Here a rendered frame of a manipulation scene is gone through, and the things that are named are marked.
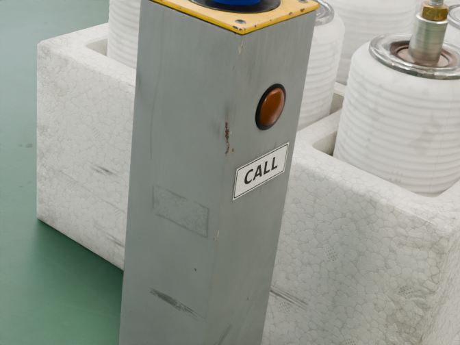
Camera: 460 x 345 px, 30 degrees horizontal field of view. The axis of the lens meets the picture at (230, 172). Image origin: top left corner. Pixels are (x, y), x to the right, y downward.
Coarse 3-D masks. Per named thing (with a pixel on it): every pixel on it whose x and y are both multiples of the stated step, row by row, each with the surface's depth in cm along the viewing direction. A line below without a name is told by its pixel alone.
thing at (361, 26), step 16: (336, 0) 71; (352, 0) 70; (368, 0) 70; (384, 0) 70; (400, 0) 71; (352, 16) 70; (368, 16) 70; (384, 16) 71; (400, 16) 71; (352, 32) 71; (368, 32) 71; (384, 32) 71; (400, 32) 72; (352, 48) 72; (336, 80) 73
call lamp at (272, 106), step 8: (272, 96) 46; (280, 96) 47; (264, 104) 46; (272, 104) 46; (280, 104) 47; (264, 112) 46; (272, 112) 47; (280, 112) 47; (264, 120) 46; (272, 120) 47
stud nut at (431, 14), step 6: (420, 6) 58; (426, 6) 57; (432, 6) 57; (444, 6) 57; (420, 12) 58; (426, 12) 57; (432, 12) 57; (438, 12) 57; (444, 12) 57; (432, 18) 57; (438, 18) 57; (444, 18) 57
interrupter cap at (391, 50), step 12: (384, 36) 61; (396, 36) 62; (408, 36) 62; (372, 48) 59; (384, 48) 59; (396, 48) 60; (408, 48) 61; (444, 48) 61; (456, 48) 61; (384, 60) 57; (396, 60) 58; (408, 60) 59; (444, 60) 59; (456, 60) 59; (408, 72) 56; (420, 72) 56; (432, 72) 56; (444, 72) 57; (456, 72) 57
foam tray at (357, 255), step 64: (64, 64) 72; (64, 128) 74; (128, 128) 69; (320, 128) 64; (64, 192) 77; (128, 192) 72; (320, 192) 59; (384, 192) 57; (448, 192) 58; (320, 256) 61; (384, 256) 57; (448, 256) 55; (320, 320) 63; (384, 320) 59; (448, 320) 62
